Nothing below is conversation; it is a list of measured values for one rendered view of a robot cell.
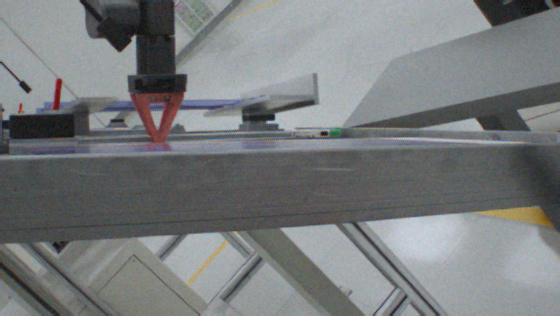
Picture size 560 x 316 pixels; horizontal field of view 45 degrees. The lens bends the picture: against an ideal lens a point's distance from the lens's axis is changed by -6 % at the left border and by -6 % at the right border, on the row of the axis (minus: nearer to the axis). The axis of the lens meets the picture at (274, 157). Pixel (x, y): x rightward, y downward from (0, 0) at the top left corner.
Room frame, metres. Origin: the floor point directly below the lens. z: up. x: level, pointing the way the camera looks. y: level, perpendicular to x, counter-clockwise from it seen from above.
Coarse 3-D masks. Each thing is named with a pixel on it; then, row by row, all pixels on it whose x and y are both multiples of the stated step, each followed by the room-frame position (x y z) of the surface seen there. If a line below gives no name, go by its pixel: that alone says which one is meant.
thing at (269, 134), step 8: (128, 136) 1.00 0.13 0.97; (136, 136) 1.00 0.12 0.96; (144, 136) 1.00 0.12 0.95; (168, 136) 1.01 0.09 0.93; (176, 136) 1.01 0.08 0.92; (184, 136) 1.01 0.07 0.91; (192, 136) 1.01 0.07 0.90; (200, 136) 1.02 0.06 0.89; (208, 136) 1.02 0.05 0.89; (216, 136) 1.02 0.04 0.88; (224, 136) 1.02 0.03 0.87; (232, 136) 1.03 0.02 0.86; (240, 136) 1.03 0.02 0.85; (248, 136) 1.03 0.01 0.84; (256, 136) 1.03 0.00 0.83; (264, 136) 1.04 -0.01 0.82; (272, 136) 1.04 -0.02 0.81; (280, 136) 1.04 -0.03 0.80; (288, 136) 1.04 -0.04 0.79; (80, 144) 0.98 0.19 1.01
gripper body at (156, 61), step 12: (144, 48) 1.00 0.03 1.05; (156, 48) 0.99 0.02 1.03; (168, 48) 1.00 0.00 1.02; (144, 60) 1.00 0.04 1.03; (156, 60) 0.99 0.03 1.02; (168, 60) 1.00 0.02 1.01; (144, 72) 1.00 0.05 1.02; (156, 72) 0.99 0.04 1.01; (168, 72) 1.00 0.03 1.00; (144, 84) 0.96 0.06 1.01; (156, 84) 1.01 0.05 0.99
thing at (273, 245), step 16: (256, 240) 1.40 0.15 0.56; (272, 240) 1.41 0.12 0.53; (288, 240) 1.42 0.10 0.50; (272, 256) 1.40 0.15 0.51; (288, 256) 1.41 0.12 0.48; (304, 256) 1.42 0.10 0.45; (288, 272) 1.40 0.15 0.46; (304, 272) 1.41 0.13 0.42; (320, 272) 1.42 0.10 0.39; (304, 288) 1.40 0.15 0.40; (320, 288) 1.41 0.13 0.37; (336, 288) 1.42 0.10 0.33; (320, 304) 1.40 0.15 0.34; (336, 304) 1.41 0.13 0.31; (352, 304) 1.42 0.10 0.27
